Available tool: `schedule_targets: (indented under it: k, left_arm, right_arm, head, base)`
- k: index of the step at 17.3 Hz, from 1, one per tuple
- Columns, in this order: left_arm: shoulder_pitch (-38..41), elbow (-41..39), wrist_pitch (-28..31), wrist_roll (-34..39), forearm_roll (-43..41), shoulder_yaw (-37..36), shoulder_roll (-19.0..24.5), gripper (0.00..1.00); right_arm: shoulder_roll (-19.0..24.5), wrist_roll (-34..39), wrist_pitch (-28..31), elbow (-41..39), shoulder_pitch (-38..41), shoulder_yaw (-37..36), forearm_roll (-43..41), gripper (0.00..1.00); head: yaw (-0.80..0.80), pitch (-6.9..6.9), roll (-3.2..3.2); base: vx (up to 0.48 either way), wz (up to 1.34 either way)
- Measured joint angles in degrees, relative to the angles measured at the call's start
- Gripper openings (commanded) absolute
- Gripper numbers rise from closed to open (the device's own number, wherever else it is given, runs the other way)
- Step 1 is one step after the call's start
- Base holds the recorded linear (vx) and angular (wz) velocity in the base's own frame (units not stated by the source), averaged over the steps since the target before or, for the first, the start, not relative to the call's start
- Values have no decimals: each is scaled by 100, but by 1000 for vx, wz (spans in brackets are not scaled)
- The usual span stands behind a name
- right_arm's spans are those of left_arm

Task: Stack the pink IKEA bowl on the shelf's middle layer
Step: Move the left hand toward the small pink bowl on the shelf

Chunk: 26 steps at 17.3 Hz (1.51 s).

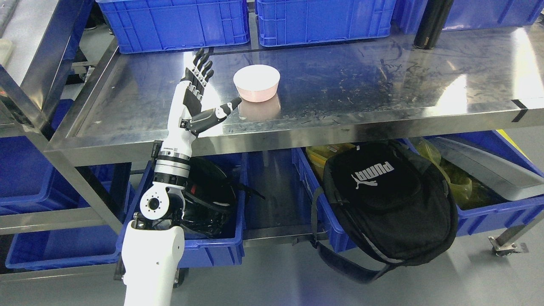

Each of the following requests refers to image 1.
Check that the blue crate under table left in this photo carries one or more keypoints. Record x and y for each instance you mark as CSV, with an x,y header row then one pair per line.
x,y
227,250

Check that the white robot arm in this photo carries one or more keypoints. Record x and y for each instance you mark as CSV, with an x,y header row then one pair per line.
x,y
153,243

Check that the black Puma backpack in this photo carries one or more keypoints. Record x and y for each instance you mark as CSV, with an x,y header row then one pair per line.
x,y
393,203

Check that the blue crate on table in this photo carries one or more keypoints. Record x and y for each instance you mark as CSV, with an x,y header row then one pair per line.
x,y
142,26
470,14
298,22

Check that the grey tray in crate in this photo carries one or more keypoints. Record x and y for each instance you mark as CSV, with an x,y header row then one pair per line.
x,y
509,180

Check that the stainless steel cart table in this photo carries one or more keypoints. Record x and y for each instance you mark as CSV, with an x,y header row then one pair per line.
x,y
332,93

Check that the yellow green plastic bag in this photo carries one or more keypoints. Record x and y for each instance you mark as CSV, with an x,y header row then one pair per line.
x,y
460,184

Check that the blue crate far left lower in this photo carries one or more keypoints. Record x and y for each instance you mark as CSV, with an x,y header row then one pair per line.
x,y
25,189

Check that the blue crate under table middle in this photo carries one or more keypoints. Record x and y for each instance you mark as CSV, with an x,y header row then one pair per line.
x,y
327,221

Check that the blue crate under table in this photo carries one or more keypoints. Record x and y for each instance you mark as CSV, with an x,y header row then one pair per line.
x,y
327,221
227,250
486,209

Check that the pink plastic bowl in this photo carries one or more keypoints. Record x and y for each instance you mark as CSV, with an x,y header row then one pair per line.
x,y
257,83

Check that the black motorcycle helmet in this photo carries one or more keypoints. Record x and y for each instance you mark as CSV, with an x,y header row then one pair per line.
x,y
211,198

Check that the blue crate under table right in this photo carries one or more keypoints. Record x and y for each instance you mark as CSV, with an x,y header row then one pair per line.
x,y
486,209

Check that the black cylindrical bottle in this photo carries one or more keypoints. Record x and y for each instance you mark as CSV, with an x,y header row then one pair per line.
x,y
432,23

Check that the stainless steel shelf rack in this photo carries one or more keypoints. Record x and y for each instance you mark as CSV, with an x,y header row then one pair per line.
x,y
41,38

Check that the blue crate on table right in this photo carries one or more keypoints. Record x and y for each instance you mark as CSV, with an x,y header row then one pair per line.
x,y
470,14

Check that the blue crate on table left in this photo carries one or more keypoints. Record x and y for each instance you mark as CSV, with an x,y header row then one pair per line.
x,y
142,26

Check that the blue crate on table middle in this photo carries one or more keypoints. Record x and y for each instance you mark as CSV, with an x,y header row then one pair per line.
x,y
298,22

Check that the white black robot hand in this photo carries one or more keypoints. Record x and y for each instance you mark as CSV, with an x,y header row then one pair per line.
x,y
186,118

